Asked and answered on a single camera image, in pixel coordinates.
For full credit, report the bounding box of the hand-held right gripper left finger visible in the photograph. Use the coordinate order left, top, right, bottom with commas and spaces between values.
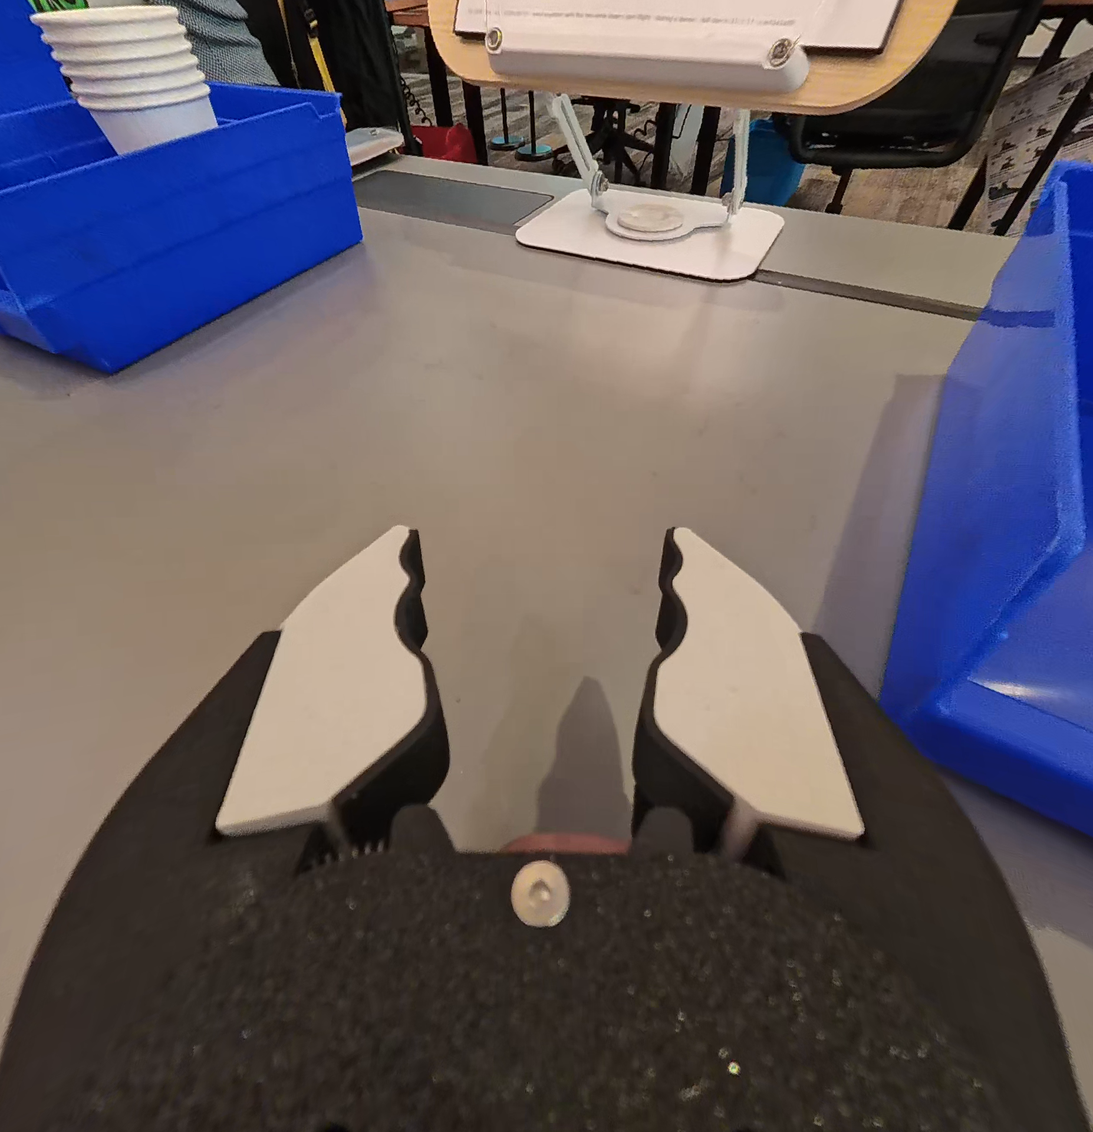
213, 526, 451, 859

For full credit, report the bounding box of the printed floor sign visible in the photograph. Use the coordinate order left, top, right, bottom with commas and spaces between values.
987, 45, 1093, 240

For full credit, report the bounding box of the dark hanging cloth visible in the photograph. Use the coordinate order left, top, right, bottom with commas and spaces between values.
241, 0, 420, 156

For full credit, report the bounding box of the stack of white paper cups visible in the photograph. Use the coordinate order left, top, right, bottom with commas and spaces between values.
29, 4, 222, 156

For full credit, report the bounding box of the printed instruction sheet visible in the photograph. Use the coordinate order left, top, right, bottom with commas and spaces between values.
453, 0, 906, 57

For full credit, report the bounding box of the blue plastic bin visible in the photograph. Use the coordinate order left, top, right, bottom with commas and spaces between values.
0, 0, 365, 376
881, 160, 1093, 850

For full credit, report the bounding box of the black office chair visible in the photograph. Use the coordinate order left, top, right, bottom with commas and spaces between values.
789, 0, 1047, 218

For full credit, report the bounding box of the red bag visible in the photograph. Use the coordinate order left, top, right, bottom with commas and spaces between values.
413, 123, 478, 165

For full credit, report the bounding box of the blue storage box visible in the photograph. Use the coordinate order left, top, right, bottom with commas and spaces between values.
740, 116, 807, 208

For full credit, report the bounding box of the white adjustable stand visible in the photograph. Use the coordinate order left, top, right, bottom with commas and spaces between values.
489, 27, 787, 284

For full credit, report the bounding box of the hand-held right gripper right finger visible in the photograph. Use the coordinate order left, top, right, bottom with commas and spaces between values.
632, 526, 867, 860

